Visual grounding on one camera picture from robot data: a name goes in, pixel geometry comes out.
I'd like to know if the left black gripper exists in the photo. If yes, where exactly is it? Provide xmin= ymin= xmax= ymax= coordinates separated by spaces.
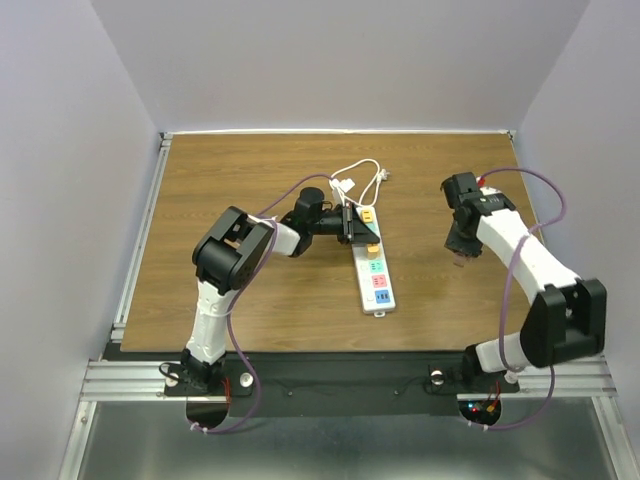
xmin=308 ymin=202 xmax=378 ymax=246

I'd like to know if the brown pink charger plug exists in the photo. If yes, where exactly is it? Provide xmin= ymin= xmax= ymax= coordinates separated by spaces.
xmin=453 ymin=254 xmax=468 ymax=267

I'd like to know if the white power strip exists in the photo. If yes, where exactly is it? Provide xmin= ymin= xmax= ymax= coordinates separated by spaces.
xmin=351 ymin=206 xmax=396 ymax=318

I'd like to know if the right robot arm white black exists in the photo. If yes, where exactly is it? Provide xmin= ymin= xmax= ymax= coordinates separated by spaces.
xmin=445 ymin=189 xmax=607 ymax=390

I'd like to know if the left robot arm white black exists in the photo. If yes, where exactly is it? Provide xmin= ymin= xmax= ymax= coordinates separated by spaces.
xmin=180 ymin=187 xmax=381 ymax=394

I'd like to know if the yellow two-port charger plug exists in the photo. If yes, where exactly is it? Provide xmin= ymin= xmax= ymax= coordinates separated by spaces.
xmin=360 ymin=209 xmax=375 ymax=224

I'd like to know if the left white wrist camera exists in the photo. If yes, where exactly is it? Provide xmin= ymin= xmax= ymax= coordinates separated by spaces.
xmin=329 ymin=178 xmax=355 ymax=204

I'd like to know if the white power strip cord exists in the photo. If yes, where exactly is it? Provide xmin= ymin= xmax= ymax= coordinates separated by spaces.
xmin=330 ymin=158 xmax=391 ymax=206

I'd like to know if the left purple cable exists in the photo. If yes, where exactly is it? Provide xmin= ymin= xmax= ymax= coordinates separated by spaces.
xmin=188 ymin=172 xmax=341 ymax=435

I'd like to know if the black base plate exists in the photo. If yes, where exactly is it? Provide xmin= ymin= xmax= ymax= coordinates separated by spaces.
xmin=115 ymin=351 xmax=519 ymax=431

